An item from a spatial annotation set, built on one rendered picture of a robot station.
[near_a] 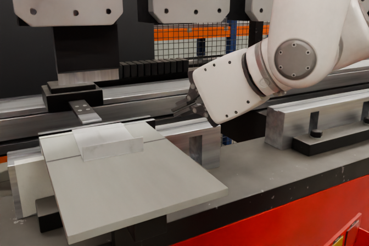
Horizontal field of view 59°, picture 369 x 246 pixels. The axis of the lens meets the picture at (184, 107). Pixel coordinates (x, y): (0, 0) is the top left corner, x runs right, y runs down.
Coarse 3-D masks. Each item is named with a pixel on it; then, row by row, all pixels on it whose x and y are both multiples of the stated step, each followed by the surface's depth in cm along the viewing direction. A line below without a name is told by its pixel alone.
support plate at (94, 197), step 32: (128, 128) 57; (64, 160) 45; (96, 160) 45; (128, 160) 45; (160, 160) 45; (192, 160) 45; (64, 192) 37; (96, 192) 37; (128, 192) 37; (160, 192) 37; (192, 192) 37; (224, 192) 38; (64, 224) 32; (96, 224) 32; (128, 224) 33
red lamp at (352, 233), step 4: (356, 224) 59; (352, 228) 58; (356, 228) 59; (348, 232) 57; (352, 232) 58; (356, 232) 60; (348, 236) 57; (352, 236) 58; (348, 240) 58; (352, 240) 59; (348, 244) 58; (352, 244) 60
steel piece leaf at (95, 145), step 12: (84, 132) 54; (96, 132) 54; (108, 132) 54; (120, 132) 54; (84, 144) 50; (96, 144) 45; (108, 144) 45; (120, 144) 46; (132, 144) 47; (84, 156) 44; (96, 156) 45; (108, 156) 46
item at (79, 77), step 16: (64, 32) 51; (80, 32) 52; (96, 32) 53; (112, 32) 54; (64, 48) 51; (80, 48) 52; (96, 48) 54; (112, 48) 55; (64, 64) 52; (80, 64) 53; (96, 64) 54; (112, 64) 55; (64, 80) 53; (80, 80) 55; (96, 80) 56
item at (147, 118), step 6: (120, 120) 61; (126, 120) 61; (132, 120) 62; (138, 120) 62; (144, 120) 61; (150, 120) 61; (78, 126) 58; (84, 126) 58; (90, 126) 58; (42, 132) 55; (48, 132) 55; (54, 132) 55; (60, 132) 56
